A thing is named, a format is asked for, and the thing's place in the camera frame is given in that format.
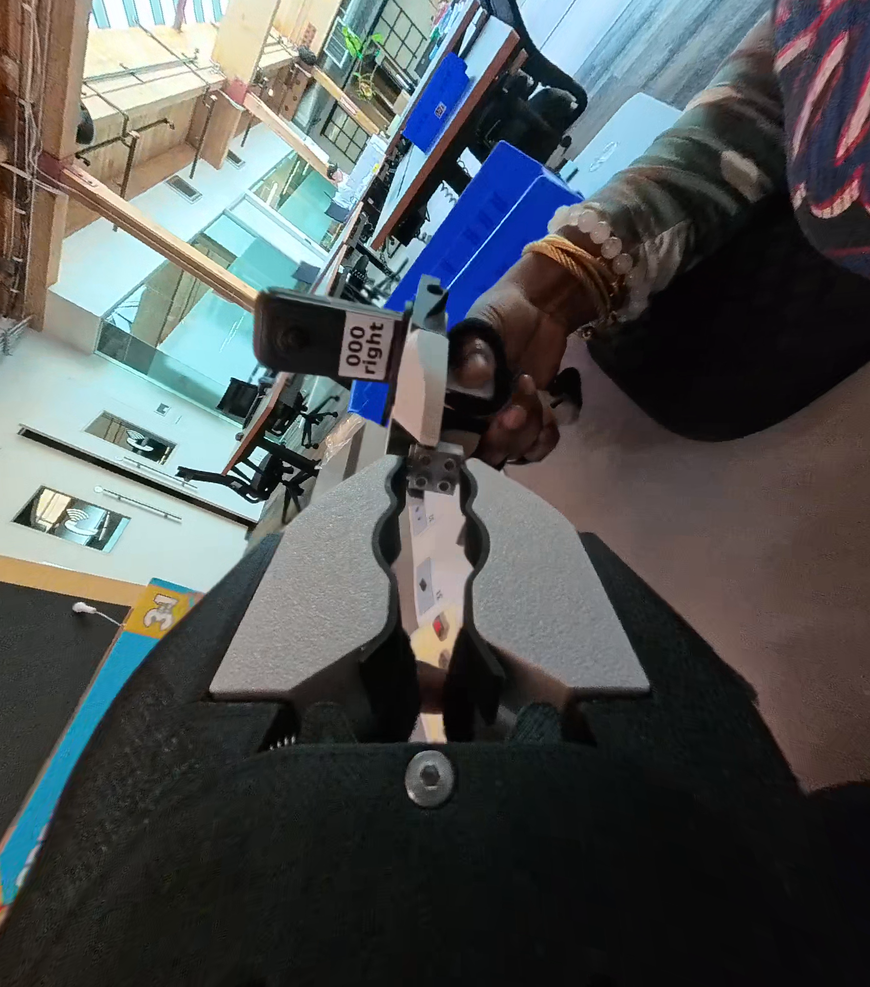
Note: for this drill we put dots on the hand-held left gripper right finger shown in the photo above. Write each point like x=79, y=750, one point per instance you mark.
x=558, y=609

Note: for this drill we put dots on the wooden post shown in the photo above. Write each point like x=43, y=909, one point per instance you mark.
x=165, y=239

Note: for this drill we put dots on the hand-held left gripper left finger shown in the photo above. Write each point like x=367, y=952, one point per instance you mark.
x=304, y=609

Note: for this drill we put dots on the person's right hand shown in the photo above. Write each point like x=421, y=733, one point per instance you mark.
x=535, y=331

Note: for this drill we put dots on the person's dark patterned top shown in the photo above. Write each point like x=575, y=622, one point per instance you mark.
x=859, y=116

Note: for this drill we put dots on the green potted plant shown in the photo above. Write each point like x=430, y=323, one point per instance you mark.
x=364, y=54

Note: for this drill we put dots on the black wall panel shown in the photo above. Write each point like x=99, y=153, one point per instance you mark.
x=11, y=694

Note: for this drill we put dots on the black office chair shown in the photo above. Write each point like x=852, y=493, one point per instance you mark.
x=257, y=470
x=543, y=85
x=280, y=401

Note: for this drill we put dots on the colourful toy set box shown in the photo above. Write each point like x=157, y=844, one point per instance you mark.
x=57, y=732

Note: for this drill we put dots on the blue plastic bin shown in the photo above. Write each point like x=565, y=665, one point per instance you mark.
x=496, y=223
x=439, y=100

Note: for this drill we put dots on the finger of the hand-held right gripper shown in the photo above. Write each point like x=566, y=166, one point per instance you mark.
x=423, y=385

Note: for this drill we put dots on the open instruction booklet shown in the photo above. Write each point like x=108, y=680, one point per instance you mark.
x=431, y=570

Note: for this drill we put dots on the white door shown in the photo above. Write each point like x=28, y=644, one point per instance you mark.
x=111, y=470

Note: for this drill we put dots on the grey topped office desk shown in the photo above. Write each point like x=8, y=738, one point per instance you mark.
x=442, y=131

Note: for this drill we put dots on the grey studded brick block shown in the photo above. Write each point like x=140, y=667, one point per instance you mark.
x=432, y=474

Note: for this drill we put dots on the long wooden edged desk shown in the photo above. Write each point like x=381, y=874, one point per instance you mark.
x=304, y=347

